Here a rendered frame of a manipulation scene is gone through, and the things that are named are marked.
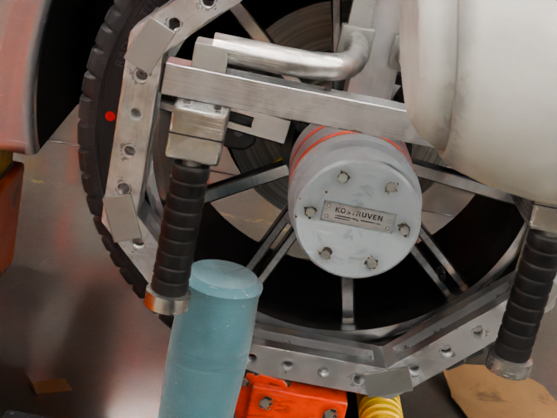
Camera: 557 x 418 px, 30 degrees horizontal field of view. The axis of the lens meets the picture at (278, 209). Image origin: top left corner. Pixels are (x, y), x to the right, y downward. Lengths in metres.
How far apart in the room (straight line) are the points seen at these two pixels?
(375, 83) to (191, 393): 0.39
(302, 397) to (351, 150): 0.36
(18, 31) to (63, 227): 1.81
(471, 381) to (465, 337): 1.41
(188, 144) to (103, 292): 1.83
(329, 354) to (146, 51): 0.43
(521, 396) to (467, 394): 0.16
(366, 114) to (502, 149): 0.69
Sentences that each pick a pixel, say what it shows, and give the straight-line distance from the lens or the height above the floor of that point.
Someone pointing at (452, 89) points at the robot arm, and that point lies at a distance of 0.27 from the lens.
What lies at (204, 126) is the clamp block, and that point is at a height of 0.94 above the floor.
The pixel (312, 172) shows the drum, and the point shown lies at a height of 0.89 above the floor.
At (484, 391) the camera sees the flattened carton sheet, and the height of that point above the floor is 0.01.
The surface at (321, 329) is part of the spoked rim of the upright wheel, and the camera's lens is 1.35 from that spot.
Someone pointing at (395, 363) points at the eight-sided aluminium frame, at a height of 0.63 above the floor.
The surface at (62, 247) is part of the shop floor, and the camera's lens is 2.98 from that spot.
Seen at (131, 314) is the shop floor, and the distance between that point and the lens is 2.66.
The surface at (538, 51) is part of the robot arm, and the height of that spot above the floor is 1.16.
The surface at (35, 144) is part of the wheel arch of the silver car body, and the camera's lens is 1.38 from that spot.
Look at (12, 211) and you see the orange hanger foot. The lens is 1.53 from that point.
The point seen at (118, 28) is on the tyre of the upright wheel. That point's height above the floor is 0.95.
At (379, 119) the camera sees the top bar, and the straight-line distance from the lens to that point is 0.96.
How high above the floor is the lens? 1.19
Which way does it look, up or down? 19 degrees down
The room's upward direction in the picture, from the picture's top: 12 degrees clockwise
